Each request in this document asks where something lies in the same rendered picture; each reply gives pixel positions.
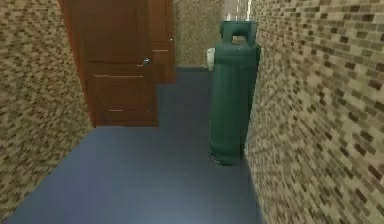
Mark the tall green gas cylinder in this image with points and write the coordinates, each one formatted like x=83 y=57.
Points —
x=231 y=100

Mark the small white object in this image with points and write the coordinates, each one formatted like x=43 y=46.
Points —
x=210 y=58

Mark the silver round door knob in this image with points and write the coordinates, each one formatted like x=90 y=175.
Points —
x=146 y=61

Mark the brown wooden room door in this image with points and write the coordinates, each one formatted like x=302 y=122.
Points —
x=116 y=66
x=163 y=50

